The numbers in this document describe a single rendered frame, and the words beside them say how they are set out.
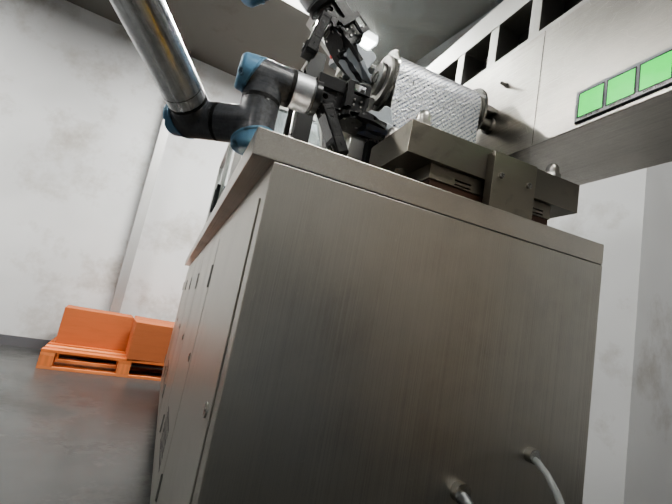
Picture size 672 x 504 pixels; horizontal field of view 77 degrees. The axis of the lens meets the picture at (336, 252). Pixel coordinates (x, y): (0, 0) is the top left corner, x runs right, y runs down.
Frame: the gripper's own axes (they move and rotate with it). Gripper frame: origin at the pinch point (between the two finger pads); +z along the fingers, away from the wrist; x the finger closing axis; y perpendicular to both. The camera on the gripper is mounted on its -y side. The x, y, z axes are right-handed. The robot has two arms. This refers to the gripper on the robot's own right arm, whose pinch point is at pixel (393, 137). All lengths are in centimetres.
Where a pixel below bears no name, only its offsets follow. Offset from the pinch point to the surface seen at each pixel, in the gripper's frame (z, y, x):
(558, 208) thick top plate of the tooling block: 29.3, -11.9, -19.2
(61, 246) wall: -131, -22, 345
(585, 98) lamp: 29.4, 10.6, -22.8
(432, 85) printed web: 7.4, 15.8, -0.2
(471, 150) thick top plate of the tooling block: 6.3, -7.5, -20.0
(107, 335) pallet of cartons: -74, -86, 304
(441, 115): 11.1, 9.5, -0.2
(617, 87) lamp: 29.4, 9.8, -29.4
